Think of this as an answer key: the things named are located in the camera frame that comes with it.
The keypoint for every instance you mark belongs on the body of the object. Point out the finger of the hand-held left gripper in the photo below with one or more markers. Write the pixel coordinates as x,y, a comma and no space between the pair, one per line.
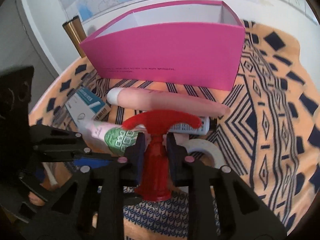
96,160
57,135

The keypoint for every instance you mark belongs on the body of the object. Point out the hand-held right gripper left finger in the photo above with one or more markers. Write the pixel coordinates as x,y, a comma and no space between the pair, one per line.
139,155

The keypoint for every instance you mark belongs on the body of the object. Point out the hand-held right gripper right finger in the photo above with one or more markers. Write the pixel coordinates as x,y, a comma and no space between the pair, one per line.
172,155

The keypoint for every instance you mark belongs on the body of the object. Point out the red T-shaped tool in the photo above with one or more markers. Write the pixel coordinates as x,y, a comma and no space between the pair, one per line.
155,165

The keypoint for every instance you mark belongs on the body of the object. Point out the pink and green tube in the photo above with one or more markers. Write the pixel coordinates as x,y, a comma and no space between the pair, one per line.
107,136

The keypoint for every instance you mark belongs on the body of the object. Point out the peach tube with white cap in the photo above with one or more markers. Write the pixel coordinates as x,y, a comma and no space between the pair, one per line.
162,100

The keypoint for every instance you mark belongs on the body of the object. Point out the pink cardboard box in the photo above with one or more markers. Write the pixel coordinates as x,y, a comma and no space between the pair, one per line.
162,55

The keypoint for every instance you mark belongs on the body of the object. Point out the person's left hand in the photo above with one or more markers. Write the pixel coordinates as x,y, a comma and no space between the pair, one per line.
37,198

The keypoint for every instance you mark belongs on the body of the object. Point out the white tape roll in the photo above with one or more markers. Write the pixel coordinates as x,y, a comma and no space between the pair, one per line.
212,150

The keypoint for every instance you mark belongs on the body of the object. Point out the blue and white carton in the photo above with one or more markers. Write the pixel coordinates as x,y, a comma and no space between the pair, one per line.
85,102

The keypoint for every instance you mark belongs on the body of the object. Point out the grey door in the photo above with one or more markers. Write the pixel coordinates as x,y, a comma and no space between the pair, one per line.
22,42

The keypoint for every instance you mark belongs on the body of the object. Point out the gold thermos flask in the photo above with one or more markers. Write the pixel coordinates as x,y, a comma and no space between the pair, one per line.
73,35

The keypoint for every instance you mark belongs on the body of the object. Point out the orange patterned blanket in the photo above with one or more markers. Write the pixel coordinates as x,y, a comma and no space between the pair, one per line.
270,105

